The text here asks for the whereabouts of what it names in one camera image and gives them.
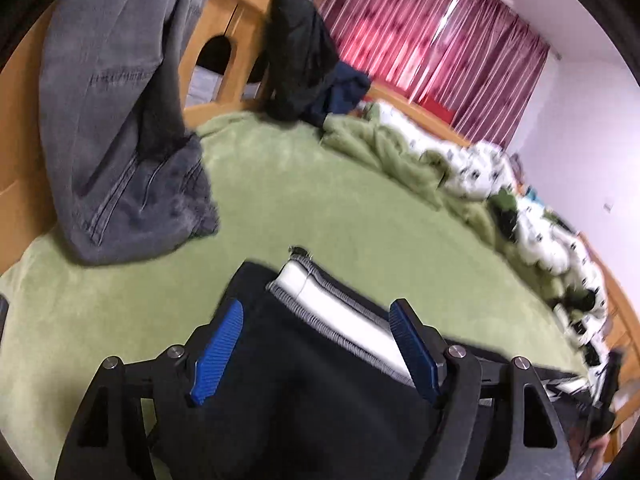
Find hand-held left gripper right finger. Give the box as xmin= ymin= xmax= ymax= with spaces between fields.
xmin=389 ymin=299 xmax=581 ymax=480

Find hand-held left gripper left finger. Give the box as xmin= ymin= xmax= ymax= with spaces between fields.
xmin=54 ymin=298 xmax=246 ymax=480

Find black pants with white waistband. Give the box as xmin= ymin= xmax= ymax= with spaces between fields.
xmin=150 ymin=246 xmax=591 ymax=480

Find green fleece bed sheet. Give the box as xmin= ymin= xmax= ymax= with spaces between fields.
xmin=0 ymin=110 xmax=591 ymax=480

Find white floral quilt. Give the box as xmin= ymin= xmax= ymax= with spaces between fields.
xmin=320 ymin=100 xmax=613 ymax=368

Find red chair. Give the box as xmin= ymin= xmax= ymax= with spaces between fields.
xmin=420 ymin=99 xmax=457 ymax=125

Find grey jeans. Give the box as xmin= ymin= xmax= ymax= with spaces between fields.
xmin=39 ymin=0 xmax=228 ymax=267

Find navy garment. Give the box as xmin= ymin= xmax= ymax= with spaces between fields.
xmin=305 ymin=61 xmax=372 ymax=128

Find black jacket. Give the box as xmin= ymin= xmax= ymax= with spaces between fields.
xmin=262 ymin=0 xmax=341 ymax=122

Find red patterned curtain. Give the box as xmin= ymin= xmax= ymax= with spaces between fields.
xmin=315 ymin=0 xmax=551 ymax=146

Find wooden bed frame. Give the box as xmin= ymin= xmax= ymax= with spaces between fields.
xmin=0 ymin=0 xmax=640 ymax=466

